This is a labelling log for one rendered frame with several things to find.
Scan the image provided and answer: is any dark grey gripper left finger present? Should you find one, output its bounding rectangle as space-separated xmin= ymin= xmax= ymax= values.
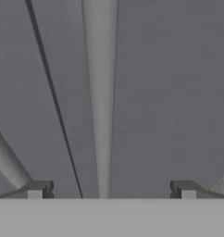
xmin=0 ymin=180 xmax=55 ymax=200

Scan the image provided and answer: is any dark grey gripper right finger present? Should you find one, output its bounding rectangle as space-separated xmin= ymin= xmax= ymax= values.
xmin=169 ymin=180 xmax=224 ymax=200

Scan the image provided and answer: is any grey fridge door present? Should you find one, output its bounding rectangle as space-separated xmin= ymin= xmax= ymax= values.
xmin=25 ymin=0 xmax=224 ymax=200
xmin=0 ymin=0 xmax=84 ymax=200

